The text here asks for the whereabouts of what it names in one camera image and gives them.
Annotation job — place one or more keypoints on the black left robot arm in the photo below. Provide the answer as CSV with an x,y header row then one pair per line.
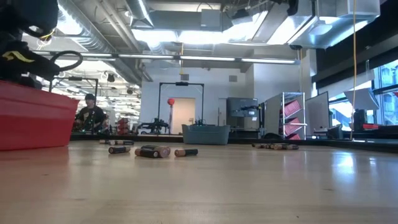
x,y
28,15

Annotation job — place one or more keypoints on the black background robot arm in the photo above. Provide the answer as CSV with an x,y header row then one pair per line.
x,y
154,126

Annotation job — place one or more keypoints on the red plastic bin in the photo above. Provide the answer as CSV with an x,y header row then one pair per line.
x,y
34,121

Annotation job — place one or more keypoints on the person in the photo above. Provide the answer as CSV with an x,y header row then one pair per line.
x,y
90,116

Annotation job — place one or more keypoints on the red storage bin stack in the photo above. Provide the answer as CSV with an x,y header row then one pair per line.
x,y
123,126

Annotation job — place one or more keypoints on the red round ball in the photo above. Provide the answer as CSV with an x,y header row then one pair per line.
x,y
170,101

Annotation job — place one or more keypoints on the beige door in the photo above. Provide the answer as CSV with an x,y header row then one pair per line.
x,y
183,115

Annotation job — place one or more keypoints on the long ceiling light strip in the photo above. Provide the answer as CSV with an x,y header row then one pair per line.
x,y
205,58

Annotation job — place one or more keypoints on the grey ceiling box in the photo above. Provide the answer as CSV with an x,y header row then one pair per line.
x,y
211,19

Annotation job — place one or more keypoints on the grey cabinet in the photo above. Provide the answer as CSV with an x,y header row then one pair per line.
x,y
241,109

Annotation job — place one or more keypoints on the metal rack with red bins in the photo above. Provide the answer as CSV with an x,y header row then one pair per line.
x,y
292,108

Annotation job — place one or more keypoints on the white board panel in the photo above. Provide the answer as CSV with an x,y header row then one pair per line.
x,y
317,113

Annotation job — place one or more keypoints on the white angled panel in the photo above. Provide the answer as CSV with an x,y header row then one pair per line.
x,y
362,98

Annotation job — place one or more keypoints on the red tray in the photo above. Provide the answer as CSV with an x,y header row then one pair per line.
x,y
370,126

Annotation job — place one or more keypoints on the black aluminium table frame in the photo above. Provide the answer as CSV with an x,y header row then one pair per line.
x,y
155,138

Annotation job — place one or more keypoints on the grey wall vent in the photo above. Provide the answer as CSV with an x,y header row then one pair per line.
x,y
233,78
184,77

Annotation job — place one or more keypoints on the large silver air duct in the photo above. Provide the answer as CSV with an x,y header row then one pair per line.
x,y
311,28

